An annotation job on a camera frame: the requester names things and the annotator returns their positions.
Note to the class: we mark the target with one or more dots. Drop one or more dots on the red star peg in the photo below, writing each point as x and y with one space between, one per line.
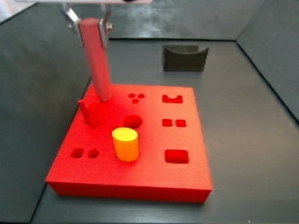
92 110

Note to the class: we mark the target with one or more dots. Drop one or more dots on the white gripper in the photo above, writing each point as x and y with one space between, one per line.
73 20

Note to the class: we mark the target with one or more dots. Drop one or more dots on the red hexagon rod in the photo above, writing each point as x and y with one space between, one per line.
96 56

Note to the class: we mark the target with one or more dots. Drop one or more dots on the red foam peg board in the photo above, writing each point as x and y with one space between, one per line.
171 171

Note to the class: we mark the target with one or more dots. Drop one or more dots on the black curved holder stand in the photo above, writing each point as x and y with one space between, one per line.
183 58

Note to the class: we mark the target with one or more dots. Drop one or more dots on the yellow cylinder peg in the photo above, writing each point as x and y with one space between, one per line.
125 144

